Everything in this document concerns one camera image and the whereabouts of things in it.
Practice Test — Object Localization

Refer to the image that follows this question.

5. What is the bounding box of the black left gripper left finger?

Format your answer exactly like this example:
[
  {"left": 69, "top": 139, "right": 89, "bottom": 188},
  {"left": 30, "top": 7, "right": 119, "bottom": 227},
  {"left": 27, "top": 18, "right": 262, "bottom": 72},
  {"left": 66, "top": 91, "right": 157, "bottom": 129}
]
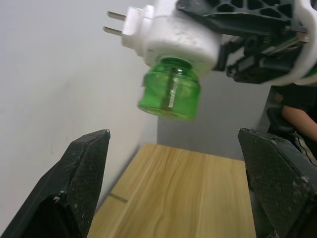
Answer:
[{"left": 0, "top": 128, "right": 111, "bottom": 238}]

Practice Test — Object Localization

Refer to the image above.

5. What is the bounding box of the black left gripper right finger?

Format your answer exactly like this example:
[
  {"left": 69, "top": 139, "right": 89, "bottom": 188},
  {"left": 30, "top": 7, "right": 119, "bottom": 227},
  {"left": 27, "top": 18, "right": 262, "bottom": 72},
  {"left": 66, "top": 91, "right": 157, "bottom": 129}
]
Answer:
[{"left": 237, "top": 127, "right": 317, "bottom": 238}]

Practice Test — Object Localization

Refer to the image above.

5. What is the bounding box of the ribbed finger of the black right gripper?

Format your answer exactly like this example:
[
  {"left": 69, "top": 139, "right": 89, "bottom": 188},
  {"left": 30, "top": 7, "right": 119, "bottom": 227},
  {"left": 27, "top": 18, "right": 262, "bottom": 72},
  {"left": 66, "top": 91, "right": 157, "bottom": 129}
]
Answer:
[
  {"left": 176, "top": 0, "right": 300, "bottom": 36},
  {"left": 214, "top": 41, "right": 232, "bottom": 73}
]

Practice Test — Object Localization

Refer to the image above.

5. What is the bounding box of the white mosquito repellent heater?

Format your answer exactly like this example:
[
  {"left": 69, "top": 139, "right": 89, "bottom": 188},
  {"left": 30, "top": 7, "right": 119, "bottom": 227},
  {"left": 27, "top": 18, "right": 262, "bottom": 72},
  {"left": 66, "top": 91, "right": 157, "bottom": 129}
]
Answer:
[{"left": 103, "top": 0, "right": 221, "bottom": 78}]

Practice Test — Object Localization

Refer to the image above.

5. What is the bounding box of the green liquid repellent bottle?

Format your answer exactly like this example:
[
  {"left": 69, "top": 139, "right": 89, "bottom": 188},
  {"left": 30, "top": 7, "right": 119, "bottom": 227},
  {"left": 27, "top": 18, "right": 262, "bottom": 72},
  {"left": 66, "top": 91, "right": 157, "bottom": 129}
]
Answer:
[{"left": 137, "top": 57, "right": 203, "bottom": 121}]

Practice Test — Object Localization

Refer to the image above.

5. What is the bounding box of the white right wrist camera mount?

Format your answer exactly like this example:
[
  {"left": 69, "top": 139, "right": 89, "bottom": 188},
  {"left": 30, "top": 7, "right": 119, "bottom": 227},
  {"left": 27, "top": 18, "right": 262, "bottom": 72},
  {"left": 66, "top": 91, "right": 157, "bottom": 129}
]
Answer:
[{"left": 279, "top": 0, "right": 317, "bottom": 87}]

